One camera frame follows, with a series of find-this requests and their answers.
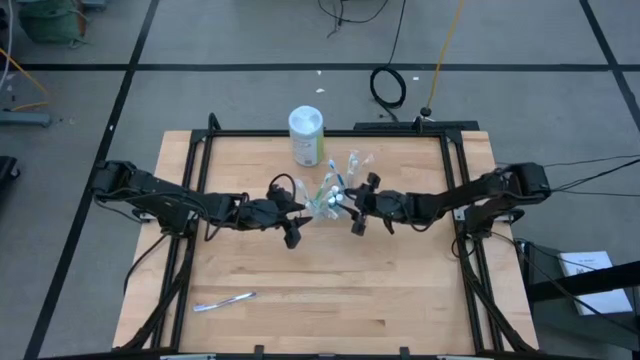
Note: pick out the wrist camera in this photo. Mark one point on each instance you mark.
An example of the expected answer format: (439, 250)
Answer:
(292, 235)
(359, 228)

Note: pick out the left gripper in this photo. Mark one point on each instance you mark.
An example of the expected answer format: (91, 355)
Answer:
(262, 215)

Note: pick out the clear plastic holder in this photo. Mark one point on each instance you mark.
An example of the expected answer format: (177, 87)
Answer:
(325, 215)

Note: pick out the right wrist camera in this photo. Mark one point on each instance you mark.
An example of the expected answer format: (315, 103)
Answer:
(359, 228)

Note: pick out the white paper booklet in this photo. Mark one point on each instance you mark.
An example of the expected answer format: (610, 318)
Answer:
(585, 261)

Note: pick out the grey flat base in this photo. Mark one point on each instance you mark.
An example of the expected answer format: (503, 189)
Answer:
(25, 119)

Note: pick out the green bag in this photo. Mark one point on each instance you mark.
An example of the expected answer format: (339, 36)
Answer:
(50, 22)

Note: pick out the white wipes canister green label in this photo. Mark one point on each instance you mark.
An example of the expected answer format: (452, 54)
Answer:
(306, 135)

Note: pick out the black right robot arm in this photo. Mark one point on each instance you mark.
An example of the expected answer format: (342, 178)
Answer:
(500, 192)

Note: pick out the black beam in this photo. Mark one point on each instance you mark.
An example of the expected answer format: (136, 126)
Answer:
(590, 280)

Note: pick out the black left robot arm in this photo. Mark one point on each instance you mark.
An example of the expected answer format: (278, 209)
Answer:
(160, 197)

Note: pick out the green toothbrush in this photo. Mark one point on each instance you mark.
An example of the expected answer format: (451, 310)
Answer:
(353, 167)

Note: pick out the blue toothbrush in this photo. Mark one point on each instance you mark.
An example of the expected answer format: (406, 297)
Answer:
(336, 172)

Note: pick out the black table clamp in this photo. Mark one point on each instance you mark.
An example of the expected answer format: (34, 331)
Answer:
(259, 350)
(404, 350)

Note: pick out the black floor object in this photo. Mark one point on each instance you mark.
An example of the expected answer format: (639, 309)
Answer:
(6, 172)

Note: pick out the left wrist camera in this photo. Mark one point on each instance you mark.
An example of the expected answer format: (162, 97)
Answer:
(292, 235)

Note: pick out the dark grey side table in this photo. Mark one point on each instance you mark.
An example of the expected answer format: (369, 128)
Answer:
(550, 320)

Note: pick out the black round knob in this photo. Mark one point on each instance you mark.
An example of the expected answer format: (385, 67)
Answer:
(425, 111)

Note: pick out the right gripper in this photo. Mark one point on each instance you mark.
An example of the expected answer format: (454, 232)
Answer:
(392, 207)

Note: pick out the purple toothbrush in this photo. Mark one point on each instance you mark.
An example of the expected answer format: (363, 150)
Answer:
(225, 302)

